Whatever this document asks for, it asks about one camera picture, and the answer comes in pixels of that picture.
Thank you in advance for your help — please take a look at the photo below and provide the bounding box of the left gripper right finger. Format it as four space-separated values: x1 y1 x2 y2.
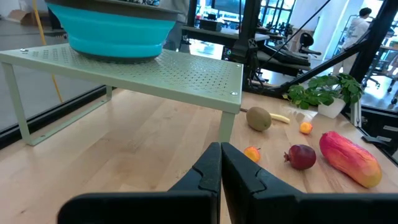
221 142 398 224

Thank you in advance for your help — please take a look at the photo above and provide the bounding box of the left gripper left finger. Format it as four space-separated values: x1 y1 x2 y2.
57 142 222 224

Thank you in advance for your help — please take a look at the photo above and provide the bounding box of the dark red plum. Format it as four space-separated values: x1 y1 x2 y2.
283 144 317 171

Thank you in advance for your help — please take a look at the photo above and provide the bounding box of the red-yellow mango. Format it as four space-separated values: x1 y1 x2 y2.
319 131 383 189

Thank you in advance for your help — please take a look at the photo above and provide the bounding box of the brown kiwi fruit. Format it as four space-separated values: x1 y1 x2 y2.
246 106 273 133

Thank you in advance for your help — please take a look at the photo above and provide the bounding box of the blue collapsible colander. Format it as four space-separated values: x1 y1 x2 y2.
45 0 183 65

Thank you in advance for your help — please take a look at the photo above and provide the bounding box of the small orange pear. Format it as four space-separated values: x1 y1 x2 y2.
299 121 314 135
243 146 262 163

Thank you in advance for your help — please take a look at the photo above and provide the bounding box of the potted green plant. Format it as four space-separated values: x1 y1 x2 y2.
282 73 364 119

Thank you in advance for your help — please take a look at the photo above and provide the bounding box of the green perforated metal shelf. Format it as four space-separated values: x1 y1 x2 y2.
0 42 244 147

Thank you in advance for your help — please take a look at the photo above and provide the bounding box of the black office chair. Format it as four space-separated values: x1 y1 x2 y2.
298 32 323 57

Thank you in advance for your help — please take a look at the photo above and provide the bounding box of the black background desk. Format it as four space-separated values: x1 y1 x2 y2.
182 24 271 47

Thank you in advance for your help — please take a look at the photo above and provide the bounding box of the black box on desk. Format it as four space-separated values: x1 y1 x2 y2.
198 18 223 32

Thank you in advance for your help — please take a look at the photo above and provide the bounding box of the person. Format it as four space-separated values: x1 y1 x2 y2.
341 6 373 75

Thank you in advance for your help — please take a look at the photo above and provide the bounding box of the brown cardboard box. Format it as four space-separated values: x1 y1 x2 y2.
6 8 35 26

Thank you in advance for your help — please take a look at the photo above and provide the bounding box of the knife with cream handle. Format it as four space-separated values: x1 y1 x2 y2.
239 108 291 124

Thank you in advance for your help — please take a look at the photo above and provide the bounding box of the long yellow cable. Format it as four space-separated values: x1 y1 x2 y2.
32 0 64 103

